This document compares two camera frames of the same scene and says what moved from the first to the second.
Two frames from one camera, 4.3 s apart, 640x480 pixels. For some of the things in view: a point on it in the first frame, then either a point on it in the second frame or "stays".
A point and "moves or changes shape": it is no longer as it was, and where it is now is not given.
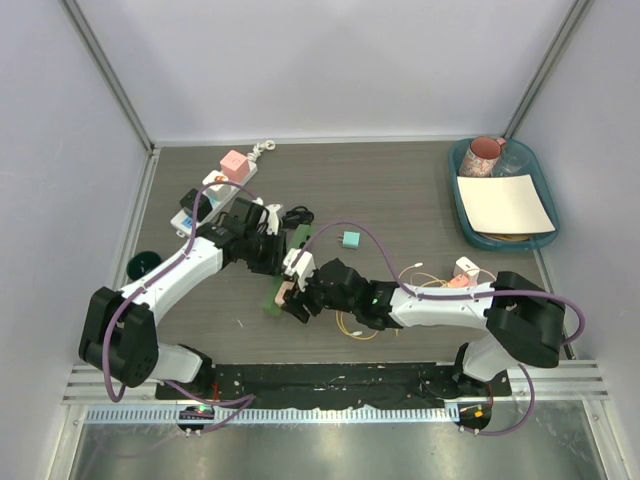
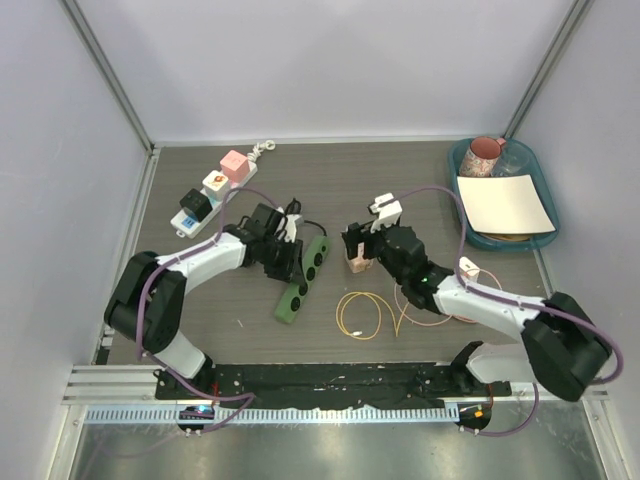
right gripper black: [294, 305] to [352, 239]
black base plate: [411, 385] stays
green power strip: [301, 234] moves or changes shape
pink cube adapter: [235, 167] stays
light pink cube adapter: [286, 285] to [360, 263]
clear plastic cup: [511, 162] stays
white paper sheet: [504, 204] stays
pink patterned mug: [481, 157] stays
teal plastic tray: [456, 153] stays
